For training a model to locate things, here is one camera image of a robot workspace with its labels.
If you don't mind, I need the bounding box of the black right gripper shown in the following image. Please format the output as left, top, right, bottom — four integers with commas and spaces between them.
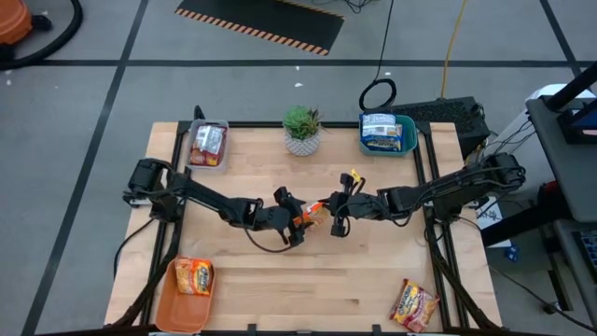
321, 173, 388, 237

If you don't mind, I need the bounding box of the black aluminium table frame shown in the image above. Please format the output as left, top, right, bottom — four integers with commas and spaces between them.
111, 119, 503, 336

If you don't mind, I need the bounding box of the teal plastic bin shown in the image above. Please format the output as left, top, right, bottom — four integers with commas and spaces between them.
357, 113, 419, 158

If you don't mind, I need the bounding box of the white round stool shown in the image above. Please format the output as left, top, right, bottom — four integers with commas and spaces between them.
524, 82, 597, 103

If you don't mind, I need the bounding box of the yellow hanging cable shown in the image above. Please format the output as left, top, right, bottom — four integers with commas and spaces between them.
440, 0, 469, 100

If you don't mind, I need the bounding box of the black table leg beam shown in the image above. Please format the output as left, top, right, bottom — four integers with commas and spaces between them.
479, 200, 561, 248

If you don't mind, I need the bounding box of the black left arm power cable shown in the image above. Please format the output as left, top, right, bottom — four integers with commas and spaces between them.
113, 217, 158, 281

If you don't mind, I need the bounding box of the orange plastic bin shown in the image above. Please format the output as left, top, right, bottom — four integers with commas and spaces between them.
154, 256, 217, 335

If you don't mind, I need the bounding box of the black vacuum hose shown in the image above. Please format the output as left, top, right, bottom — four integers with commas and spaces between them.
0, 0, 84, 71

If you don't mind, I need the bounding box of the black hanging cable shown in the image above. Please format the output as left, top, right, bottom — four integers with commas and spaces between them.
357, 0, 398, 113

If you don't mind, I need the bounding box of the succulent in white patterned pot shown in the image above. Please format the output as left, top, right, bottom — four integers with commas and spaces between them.
282, 105, 323, 158

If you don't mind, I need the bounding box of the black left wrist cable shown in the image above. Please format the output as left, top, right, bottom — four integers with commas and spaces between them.
242, 223, 299, 255

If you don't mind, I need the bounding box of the black computer case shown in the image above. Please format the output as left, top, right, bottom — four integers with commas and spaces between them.
389, 95, 492, 159

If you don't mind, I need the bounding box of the orange Maruchan noodle pack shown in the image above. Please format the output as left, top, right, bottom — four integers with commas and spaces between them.
300, 201, 327, 230
174, 257, 215, 297

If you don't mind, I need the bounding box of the orange shop vacuum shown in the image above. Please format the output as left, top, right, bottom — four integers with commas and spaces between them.
0, 0, 53, 64

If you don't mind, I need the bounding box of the grey side table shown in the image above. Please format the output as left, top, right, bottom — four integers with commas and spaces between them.
525, 95, 597, 224

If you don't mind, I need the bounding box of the white paper sheet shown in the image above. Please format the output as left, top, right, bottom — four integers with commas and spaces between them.
475, 195, 512, 248

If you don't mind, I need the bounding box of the black slanted pole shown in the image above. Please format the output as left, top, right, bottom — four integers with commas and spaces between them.
544, 60, 597, 112

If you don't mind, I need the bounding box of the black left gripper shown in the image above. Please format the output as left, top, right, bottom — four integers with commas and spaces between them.
257, 186, 314, 247

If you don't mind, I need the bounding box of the black keyboard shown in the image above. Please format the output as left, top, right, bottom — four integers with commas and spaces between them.
576, 229, 597, 281

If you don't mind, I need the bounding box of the clear plastic bin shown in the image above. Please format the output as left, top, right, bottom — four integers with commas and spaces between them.
185, 118, 230, 172

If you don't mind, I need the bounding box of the black hazard-striped floor mat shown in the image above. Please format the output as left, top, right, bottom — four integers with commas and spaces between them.
174, 0, 346, 57

